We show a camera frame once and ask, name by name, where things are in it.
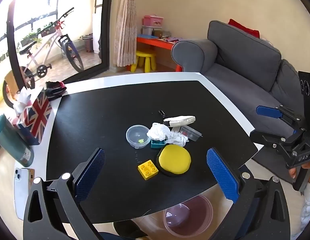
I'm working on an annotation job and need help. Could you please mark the dark shoe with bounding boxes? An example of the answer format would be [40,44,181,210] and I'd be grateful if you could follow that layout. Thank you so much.
[113,219,148,240]

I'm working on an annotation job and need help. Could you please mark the person's right hand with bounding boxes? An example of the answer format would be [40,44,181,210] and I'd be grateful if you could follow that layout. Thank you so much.
[289,159,310,180]

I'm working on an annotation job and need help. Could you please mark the black door frame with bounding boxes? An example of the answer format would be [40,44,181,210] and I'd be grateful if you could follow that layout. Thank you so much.
[6,0,115,90]

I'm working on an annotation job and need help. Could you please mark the round yellow pouch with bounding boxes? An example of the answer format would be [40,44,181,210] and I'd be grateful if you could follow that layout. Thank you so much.
[155,144,192,177]

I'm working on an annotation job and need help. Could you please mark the yellow plastic stool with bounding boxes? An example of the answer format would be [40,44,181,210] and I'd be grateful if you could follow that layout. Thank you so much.
[130,50,157,73]

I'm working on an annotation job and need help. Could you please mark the grey sofa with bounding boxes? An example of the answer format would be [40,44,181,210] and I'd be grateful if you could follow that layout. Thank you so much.
[171,20,310,140]

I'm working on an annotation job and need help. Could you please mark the person's right forearm white sleeve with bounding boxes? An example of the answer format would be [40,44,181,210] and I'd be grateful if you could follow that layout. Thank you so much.
[299,180,310,233]

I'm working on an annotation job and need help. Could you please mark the pink patterned curtain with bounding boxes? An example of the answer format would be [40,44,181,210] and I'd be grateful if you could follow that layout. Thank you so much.
[114,0,138,67]

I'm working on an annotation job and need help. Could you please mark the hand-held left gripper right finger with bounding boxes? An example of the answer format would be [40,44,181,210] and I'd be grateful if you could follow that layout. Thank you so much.
[206,147,292,240]

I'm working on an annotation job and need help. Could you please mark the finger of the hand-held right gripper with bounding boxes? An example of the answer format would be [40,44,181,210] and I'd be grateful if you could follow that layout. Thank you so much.
[256,106,305,130]
[250,129,299,155]

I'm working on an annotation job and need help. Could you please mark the teal toy brick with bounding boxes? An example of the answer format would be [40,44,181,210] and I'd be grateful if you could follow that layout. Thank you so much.
[150,139,166,149]

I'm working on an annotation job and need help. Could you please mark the brown cardboard box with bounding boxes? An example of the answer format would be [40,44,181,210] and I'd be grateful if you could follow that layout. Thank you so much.
[2,70,21,93]

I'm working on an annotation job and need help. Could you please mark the yellow toy brick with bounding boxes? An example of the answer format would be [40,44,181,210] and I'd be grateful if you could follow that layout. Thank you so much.
[137,159,160,180]

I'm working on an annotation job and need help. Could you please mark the white and black pouch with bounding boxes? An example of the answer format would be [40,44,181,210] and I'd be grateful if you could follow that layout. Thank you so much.
[159,110,196,127]

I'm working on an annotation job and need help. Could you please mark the white smartphone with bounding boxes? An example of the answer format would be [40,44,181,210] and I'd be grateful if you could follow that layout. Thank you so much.
[13,167,35,220]

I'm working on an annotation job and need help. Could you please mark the grey storage box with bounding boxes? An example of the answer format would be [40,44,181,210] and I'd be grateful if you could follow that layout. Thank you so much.
[141,26,163,36]

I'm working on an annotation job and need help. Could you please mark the orange low table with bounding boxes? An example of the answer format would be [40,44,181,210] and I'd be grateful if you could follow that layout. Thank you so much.
[136,36,185,72]

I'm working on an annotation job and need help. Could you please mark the white bicycle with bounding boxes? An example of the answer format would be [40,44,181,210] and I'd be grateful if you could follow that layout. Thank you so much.
[2,7,85,105]

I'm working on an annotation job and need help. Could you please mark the flag print tissue box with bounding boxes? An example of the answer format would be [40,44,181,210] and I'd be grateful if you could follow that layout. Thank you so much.
[6,88,53,146]

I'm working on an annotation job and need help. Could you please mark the pink translucent trash bin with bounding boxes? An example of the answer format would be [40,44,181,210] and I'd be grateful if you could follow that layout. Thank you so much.
[163,194,213,238]

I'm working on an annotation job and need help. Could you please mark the dark green bottle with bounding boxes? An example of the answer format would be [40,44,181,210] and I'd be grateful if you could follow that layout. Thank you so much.
[0,114,35,167]

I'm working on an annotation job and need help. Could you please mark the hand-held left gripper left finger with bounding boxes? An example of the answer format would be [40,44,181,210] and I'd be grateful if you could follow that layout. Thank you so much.
[23,147,106,240]

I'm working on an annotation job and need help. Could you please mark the planter box with plants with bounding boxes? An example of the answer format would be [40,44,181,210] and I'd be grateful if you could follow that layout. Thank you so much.
[40,25,56,37]
[20,34,43,47]

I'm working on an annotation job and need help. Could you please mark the clear round lidded container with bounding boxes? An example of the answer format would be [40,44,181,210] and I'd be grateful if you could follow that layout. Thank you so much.
[125,124,151,150]

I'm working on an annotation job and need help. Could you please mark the pink storage box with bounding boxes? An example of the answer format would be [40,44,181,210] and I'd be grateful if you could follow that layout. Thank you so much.
[143,15,163,27]

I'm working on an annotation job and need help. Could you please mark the black and red gloves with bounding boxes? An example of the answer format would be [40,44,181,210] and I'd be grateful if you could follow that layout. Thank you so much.
[45,81,67,102]

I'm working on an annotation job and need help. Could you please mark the brown balcony bin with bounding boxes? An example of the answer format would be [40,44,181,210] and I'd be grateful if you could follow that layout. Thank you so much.
[81,35,94,53]

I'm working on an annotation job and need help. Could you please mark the small clear plastic box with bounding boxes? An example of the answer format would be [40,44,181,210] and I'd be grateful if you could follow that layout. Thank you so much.
[179,125,203,142]

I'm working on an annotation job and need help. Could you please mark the red cushion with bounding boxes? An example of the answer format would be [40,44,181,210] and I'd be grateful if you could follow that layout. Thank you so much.
[229,19,260,38]

